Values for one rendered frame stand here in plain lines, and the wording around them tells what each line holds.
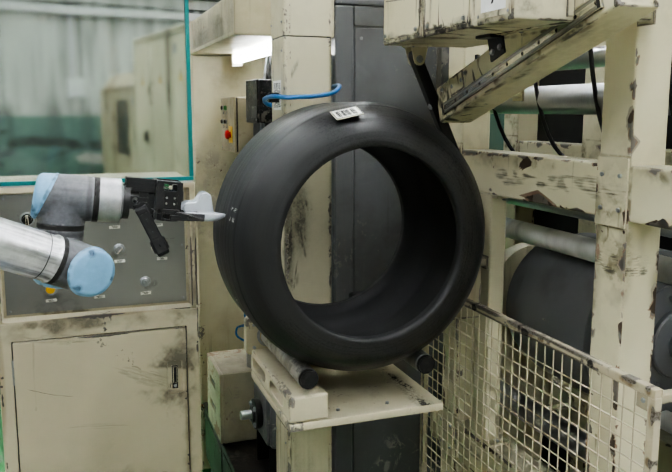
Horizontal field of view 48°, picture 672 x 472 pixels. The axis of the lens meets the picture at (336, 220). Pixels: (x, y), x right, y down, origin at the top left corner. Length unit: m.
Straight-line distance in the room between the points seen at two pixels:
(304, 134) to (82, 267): 0.50
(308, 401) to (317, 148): 0.54
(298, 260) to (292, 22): 0.60
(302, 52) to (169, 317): 0.87
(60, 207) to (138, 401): 0.93
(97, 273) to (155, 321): 0.85
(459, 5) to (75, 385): 1.46
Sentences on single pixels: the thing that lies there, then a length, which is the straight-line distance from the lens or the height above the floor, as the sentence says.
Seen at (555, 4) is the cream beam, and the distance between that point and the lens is 1.51.
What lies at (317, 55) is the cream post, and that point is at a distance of 1.93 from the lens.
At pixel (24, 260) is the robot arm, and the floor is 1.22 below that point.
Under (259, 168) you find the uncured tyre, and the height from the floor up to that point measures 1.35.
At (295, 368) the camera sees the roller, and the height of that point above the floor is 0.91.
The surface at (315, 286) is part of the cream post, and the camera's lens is 1.98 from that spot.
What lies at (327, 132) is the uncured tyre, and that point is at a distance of 1.53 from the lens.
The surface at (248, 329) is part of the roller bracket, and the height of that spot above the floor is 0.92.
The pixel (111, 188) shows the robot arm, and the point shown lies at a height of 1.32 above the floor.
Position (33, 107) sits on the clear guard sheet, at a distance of 2.18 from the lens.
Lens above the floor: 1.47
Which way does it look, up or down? 8 degrees down
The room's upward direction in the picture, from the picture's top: straight up
